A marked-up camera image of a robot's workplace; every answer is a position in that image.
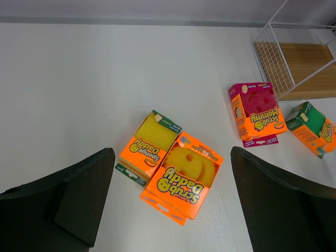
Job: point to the green sponge orange pack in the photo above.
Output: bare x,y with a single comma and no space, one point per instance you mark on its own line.
312,128

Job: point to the bottom wooden shelf board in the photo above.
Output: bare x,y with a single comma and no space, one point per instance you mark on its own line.
297,71

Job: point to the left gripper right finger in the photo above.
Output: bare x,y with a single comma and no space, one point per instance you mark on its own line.
283,211

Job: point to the Scrub Daddy orange box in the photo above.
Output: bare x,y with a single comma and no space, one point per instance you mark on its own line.
182,182

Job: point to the Sponge Daddy yellow sponge box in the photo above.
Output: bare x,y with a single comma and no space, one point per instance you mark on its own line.
147,148

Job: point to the pink Scrub Mommy box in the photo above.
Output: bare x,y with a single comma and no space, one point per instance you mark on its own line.
257,113

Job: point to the white wire shelf frame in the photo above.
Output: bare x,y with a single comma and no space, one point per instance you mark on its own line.
300,22

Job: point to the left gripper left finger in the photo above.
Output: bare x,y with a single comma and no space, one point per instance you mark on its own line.
58,212

